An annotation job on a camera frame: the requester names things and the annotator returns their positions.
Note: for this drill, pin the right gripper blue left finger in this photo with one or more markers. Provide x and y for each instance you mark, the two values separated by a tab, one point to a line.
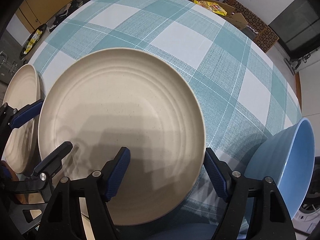
114	171

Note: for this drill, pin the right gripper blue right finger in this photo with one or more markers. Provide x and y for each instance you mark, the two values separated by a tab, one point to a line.
219	174

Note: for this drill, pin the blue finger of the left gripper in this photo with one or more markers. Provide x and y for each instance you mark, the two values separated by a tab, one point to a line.
26	113

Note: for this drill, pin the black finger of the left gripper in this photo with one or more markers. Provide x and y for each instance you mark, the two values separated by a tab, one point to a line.
53	162

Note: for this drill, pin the cream plate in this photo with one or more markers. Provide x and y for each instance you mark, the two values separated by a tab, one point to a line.
22	95
127	97

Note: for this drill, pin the light blue bowl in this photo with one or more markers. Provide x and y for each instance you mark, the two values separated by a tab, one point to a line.
288	158

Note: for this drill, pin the trash bin with wrappers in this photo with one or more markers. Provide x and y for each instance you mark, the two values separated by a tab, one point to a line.
32	40

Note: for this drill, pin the white washing machine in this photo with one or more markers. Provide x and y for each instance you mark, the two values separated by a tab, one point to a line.
307	217

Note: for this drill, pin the wooden door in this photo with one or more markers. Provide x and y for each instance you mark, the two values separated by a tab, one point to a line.
33	13

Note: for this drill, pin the upright vacuum cleaner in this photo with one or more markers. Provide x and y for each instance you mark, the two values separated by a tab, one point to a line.
293	64

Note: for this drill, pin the patterned brown doormat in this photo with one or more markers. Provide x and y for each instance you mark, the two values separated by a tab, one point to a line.
261	34

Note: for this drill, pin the cardboard box with snacks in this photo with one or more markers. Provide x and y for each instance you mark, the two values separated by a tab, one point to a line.
224	11

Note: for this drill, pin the black framed glass door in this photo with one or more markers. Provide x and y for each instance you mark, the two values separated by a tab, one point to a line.
297	28

